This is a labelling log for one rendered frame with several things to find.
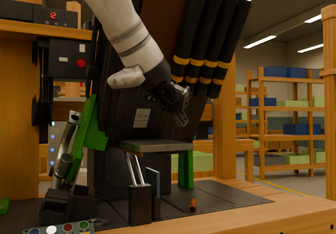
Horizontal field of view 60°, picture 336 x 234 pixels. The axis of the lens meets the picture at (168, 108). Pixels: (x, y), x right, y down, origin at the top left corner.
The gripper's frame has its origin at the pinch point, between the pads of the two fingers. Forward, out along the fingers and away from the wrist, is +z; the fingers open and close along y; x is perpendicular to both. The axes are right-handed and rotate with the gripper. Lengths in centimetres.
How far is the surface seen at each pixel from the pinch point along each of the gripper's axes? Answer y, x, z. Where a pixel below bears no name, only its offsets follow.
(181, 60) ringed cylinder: 10.7, -19.1, -3.2
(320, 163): 168, -374, 483
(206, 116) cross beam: 56, -58, 55
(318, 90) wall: 362, -925, 728
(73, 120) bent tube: 43.3, 3.4, -1.1
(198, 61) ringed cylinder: 8.9, -22.7, -0.1
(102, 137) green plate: 34.4, 3.1, 6.1
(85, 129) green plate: 34.9, 5.2, 0.6
